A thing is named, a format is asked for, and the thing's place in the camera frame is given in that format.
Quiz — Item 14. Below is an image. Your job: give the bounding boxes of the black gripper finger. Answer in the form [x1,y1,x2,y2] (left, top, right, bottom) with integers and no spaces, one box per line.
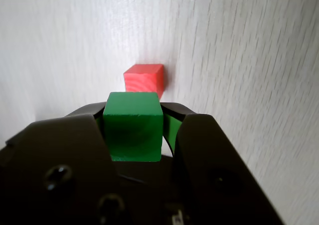
[160,102,285,225]
[0,102,140,225]

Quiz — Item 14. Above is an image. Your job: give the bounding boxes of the red wooden cube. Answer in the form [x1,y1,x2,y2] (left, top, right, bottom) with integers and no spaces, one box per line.
[123,64,164,99]

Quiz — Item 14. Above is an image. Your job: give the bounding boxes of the green wooden cube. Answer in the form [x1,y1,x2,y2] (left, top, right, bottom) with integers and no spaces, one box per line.
[103,92,164,162]

